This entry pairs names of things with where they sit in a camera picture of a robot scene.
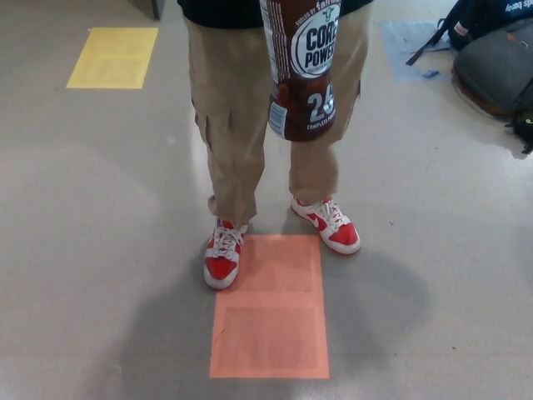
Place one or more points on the brown Core Power shake bottle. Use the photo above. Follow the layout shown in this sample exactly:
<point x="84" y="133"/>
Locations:
<point x="300" y="83"/>

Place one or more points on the red white person's left sneaker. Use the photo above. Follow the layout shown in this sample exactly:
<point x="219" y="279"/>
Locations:
<point x="333" y="227"/>

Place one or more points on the red white person's sneaker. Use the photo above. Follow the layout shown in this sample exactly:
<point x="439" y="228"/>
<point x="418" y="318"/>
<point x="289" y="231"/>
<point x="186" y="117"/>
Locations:
<point x="220" y="266"/>
<point x="333" y="227"/>

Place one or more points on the red white person's right sneaker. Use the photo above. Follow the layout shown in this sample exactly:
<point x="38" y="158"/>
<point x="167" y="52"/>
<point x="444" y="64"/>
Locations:
<point x="220" y="266"/>

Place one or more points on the orange paper sheet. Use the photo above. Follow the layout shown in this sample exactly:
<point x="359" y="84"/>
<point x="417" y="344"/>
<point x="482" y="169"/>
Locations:
<point x="270" y="300"/>

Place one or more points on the khaki cargo trousers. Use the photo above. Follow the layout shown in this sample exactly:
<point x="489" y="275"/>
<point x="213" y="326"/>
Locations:
<point x="233" y="104"/>

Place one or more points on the black shirt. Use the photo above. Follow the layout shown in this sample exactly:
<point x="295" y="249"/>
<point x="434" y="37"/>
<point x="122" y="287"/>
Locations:
<point x="216" y="8"/>

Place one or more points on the blue tape scrap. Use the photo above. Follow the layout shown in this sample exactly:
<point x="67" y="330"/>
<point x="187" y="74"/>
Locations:
<point x="430" y="74"/>

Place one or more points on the yellow paper sheet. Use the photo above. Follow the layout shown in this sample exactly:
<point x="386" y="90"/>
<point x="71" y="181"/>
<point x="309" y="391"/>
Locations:
<point x="112" y="58"/>

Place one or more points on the blue paper sheet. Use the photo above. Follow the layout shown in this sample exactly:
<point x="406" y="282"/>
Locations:
<point x="406" y="41"/>

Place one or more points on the dark furniture corner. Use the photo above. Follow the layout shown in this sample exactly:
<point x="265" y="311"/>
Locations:
<point x="156" y="8"/>

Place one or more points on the black bag with green mark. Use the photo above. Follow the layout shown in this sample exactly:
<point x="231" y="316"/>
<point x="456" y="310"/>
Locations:
<point x="524" y="129"/>

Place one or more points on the dark blue backpack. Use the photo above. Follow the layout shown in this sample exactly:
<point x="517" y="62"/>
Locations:
<point x="479" y="16"/>

